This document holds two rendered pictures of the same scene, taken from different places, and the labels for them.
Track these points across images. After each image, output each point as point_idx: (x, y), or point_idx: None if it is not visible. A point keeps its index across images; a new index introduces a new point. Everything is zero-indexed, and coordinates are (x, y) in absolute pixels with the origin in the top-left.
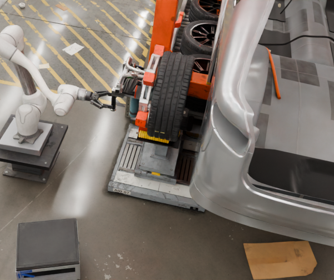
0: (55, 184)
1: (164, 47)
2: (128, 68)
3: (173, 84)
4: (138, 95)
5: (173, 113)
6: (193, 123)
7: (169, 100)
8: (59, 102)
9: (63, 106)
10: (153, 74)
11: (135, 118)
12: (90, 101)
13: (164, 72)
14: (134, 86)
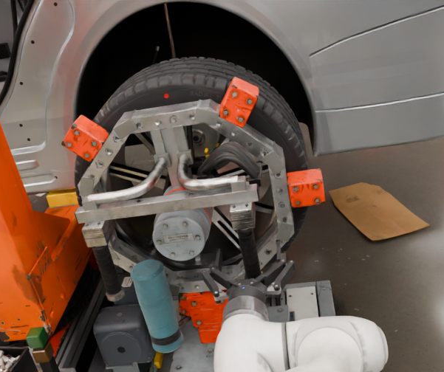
0: None
1: (84, 116)
2: (148, 188)
3: (246, 78)
4: (210, 215)
5: (295, 119)
6: None
7: (278, 102)
8: (354, 329)
9: (364, 319)
10: (238, 78)
11: (322, 181)
12: (278, 291)
13: (217, 77)
14: (244, 148)
